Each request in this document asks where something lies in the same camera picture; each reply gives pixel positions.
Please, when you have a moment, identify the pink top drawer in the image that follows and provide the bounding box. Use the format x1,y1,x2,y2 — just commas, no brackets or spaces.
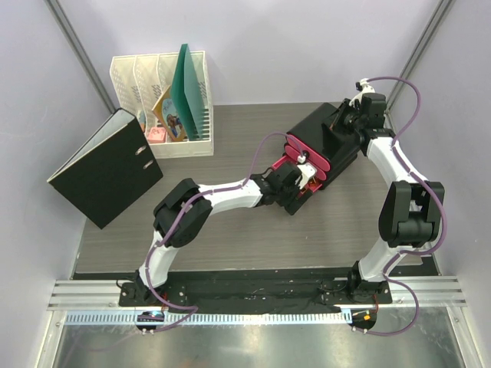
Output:
286,133,331,172

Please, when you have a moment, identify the colourful picture booklet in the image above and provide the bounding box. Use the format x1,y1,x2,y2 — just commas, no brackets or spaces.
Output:
152,85,186,142

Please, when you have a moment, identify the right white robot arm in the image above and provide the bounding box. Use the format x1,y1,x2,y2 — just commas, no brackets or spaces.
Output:
331,87,444,303

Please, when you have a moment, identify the white slotted cable duct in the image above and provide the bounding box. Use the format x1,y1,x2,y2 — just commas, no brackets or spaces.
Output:
65,309,352,327

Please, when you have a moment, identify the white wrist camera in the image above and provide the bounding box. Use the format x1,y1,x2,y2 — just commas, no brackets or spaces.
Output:
355,78,376,97
297,154,317,189

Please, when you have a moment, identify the black ring binder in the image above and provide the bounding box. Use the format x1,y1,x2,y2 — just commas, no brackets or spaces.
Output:
48,108,163,229

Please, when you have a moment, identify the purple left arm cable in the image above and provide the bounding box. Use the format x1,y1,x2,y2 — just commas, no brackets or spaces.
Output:
145,132,308,333

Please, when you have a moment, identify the white magazine file rack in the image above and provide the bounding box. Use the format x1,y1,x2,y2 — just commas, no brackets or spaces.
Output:
109,51,214,159

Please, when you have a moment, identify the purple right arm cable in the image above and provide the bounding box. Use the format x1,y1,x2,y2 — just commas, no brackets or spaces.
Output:
358,76,450,335

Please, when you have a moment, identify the aluminium rail frame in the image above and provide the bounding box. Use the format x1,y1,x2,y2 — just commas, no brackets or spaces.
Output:
37,270,484,367

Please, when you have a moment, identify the pink sticky note pad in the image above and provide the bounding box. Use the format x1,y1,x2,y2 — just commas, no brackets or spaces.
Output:
147,126,166,144

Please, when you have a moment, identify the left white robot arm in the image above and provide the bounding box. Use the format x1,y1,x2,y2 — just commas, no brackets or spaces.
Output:
135,161,316,306

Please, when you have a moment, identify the black drawer organizer box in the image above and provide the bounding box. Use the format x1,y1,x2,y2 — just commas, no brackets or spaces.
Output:
287,103,360,189

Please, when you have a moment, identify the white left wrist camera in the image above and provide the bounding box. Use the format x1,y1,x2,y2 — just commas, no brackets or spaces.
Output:
297,154,317,189

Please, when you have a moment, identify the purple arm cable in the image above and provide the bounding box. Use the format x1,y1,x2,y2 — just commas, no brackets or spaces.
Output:
358,76,450,335
145,132,308,333

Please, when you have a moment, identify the pink drawer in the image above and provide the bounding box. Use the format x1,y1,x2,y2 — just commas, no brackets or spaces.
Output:
272,154,323,192
284,143,330,181
286,133,331,172

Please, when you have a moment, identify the green plastic folder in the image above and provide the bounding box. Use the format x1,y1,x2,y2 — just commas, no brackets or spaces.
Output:
170,44,205,141

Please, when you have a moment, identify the pink bottom drawer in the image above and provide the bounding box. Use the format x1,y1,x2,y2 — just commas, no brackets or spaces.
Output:
272,154,323,192

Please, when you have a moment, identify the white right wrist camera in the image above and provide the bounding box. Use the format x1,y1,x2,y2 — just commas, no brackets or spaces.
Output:
355,78,376,97

